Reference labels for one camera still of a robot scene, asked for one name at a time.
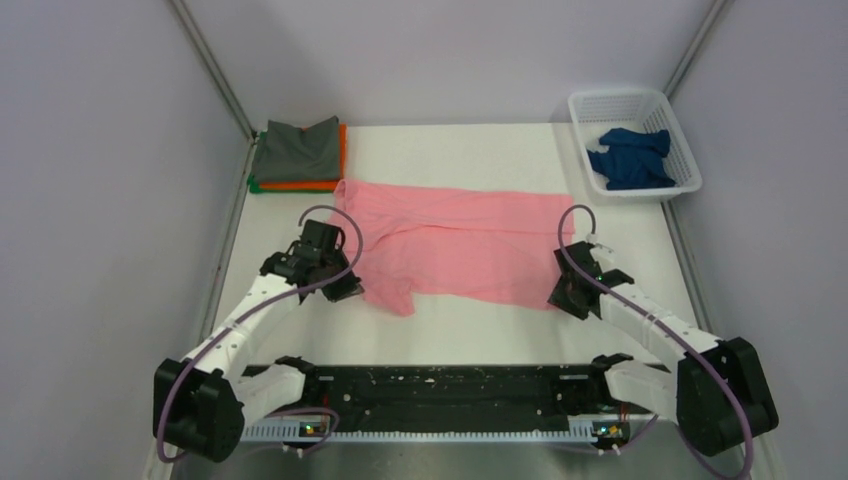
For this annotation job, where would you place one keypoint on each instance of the grey folded t-shirt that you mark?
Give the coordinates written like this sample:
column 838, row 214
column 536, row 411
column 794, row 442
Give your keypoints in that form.
column 293, row 154

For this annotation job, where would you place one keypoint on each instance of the white plastic basket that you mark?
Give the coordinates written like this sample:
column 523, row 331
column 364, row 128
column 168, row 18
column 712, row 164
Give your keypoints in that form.
column 596, row 112

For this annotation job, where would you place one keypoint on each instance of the left aluminium frame post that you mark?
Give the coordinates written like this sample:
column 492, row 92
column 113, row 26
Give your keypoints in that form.
column 198, row 42

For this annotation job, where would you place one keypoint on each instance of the blue t-shirt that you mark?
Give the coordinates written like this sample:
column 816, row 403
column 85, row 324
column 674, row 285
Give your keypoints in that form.
column 632, row 160

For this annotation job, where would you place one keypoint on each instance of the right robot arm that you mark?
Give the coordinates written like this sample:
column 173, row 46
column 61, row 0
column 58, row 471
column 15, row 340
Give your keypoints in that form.
column 715, row 391

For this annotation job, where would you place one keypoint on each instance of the aluminium frame post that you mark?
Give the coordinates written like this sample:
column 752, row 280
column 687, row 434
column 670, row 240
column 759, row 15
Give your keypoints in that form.
column 198, row 42
column 713, row 18

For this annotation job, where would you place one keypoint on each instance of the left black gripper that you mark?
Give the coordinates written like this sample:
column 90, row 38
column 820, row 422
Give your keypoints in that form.
column 348, row 287

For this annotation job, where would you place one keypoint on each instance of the white cable duct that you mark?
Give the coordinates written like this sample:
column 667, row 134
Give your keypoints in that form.
column 290, row 430

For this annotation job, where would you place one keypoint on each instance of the pink t-shirt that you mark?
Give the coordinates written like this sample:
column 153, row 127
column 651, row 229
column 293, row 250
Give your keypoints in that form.
column 491, row 246

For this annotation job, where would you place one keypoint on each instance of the green folded t-shirt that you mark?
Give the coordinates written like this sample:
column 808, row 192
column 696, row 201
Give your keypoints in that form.
column 252, row 183

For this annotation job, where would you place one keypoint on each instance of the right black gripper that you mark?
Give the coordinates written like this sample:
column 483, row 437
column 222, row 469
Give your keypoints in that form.
column 559, row 300

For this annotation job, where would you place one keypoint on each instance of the right aluminium frame post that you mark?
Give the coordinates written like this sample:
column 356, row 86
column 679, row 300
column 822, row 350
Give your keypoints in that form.
column 713, row 18

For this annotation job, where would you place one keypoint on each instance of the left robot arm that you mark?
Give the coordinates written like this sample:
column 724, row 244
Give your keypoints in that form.
column 203, row 402

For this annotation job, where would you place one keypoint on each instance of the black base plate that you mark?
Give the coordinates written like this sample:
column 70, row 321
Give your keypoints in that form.
column 485, row 399

